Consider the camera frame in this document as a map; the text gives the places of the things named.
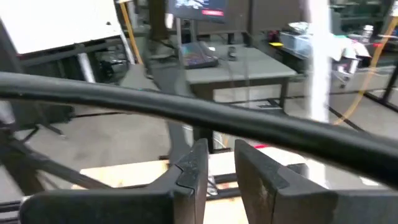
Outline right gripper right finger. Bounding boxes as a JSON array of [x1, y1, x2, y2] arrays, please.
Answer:
[[234, 139, 398, 224]]

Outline white crumpled cloth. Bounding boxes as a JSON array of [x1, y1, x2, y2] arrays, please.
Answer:
[[329, 32, 373, 72]]

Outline grey side desk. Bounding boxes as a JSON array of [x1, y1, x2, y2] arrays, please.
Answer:
[[185, 42, 299, 108]]

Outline grey plastic bin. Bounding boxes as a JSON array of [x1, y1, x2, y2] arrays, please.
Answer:
[[278, 21, 312, 58]]

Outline desk monitor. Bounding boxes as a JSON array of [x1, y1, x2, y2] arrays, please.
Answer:
[[167, 0, 228, 24]]

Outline white printed sign board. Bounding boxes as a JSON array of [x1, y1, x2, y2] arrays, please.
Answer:
[[0, 0, 123, 56]]

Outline backlit keyboard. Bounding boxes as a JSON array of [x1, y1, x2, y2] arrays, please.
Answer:
[[181, 41, 220, 70]]

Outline wooden easel leg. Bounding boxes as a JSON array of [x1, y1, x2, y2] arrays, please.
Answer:
[[119, 0, 144, 65]]

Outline yellow extension cord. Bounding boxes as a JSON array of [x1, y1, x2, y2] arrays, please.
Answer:
[[333, 15, 398, 126]]

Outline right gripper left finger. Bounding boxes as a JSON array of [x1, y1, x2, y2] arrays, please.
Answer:
[[19, 138, 209, 224]]

